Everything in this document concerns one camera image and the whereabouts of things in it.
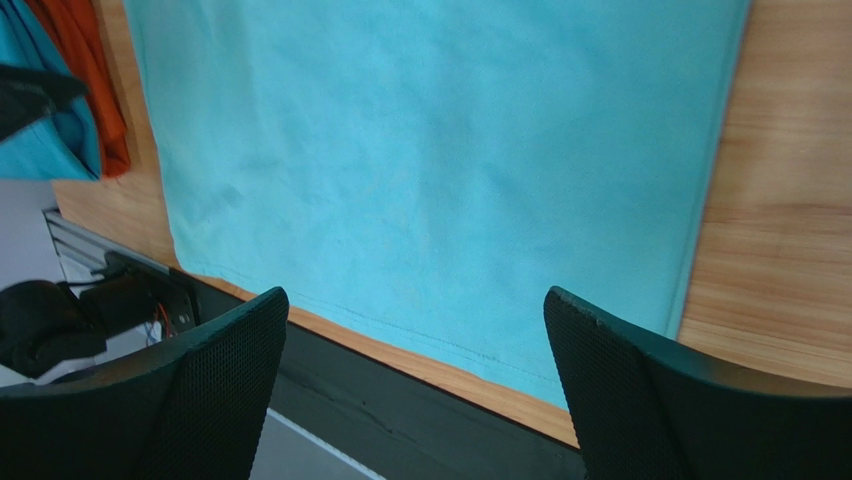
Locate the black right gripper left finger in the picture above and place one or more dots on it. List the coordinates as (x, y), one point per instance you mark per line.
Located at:
(153, 406)

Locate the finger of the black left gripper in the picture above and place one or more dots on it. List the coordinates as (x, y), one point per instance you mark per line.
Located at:
(29, 95)

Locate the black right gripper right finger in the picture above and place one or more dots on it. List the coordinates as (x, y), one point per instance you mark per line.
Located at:
(647, 407)

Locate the teal green t shirt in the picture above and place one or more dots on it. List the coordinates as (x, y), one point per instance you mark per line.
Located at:
(423, 172)

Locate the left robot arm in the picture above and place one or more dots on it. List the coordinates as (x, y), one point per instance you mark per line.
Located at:
(44, 323)

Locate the folded dark teal t shirt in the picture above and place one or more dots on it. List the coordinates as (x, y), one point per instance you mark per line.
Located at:
(64, 146)

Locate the folded orange t shirt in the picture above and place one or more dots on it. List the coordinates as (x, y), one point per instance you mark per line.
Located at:
(73, 27)

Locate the aluminium front rail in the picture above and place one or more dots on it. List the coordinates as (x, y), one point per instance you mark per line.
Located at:
(86, 256)

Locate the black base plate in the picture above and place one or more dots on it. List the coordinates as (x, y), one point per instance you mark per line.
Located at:
(335, 413)

